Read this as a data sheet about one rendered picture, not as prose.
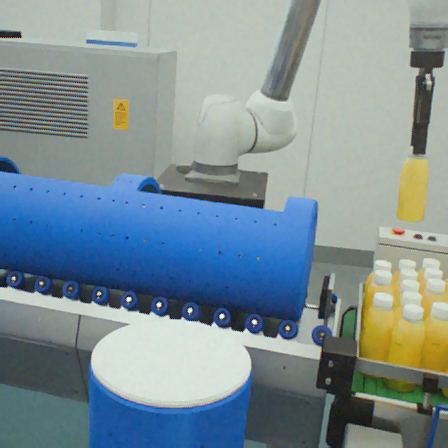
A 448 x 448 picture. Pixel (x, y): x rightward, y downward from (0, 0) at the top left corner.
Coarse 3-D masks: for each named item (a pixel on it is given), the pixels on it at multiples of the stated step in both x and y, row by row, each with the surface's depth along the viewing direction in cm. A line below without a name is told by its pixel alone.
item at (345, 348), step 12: (324, 336) 125; (324, 348) 120; (336, 348) 120; (348, 348) 120; (324, 360) 120; (336, 360) 119; (348, 360) 117; (324, 372) 120; (336, 372) 120; (348, 372) 119; (324, 384) 121; (336, 384) 119; (348, 384) 120; (348, 396) 122
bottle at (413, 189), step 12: (408, 156) 146; (420, 156) 145; (408, 168) 145; (420, 168) 144; (408, 180) 146; (420, 180) 145; (408, 192) 147; (420, 192) 146; (408, 204) 147; (420, 204) 147; (408, 216) 148; (420, 216) 148
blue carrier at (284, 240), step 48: (0, 192) 141; (48, 192) 140; (96, 192) 138; (144, 192) 137; (0, 240) 142; (48, 240) 138; (96, 240) 135; (144, 240) 134; (192, 240) 131; (240, 240) 129; (288, 240) 127; (144, 288) 139; (192, 288) 134; (240, 288) 131; (288, 288) 128
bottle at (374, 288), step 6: (372, 282) 141; (390, 282) 140; (372, 288) 139; (378, 288) 138; (384, 288) 138; (390, 288) 139; (366, 294) 141; (372, 294) 139; (390, 294) 139; (366, 300) 141; (372, 300) 139; (366, 306) 141; (366, 312) 141; (360, 330) 144; (360, 336) 144
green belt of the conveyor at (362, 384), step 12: (348, 312) 161; (348, 324) 154; (348, 336) 148; (360, 384) 127; (372, 384) 127; (384, 384) 128; (336, 396) 126; (384, 396) 124; (396, 396) 124; (408, 396) 124; (420, 396) 125; (432, 396) 125
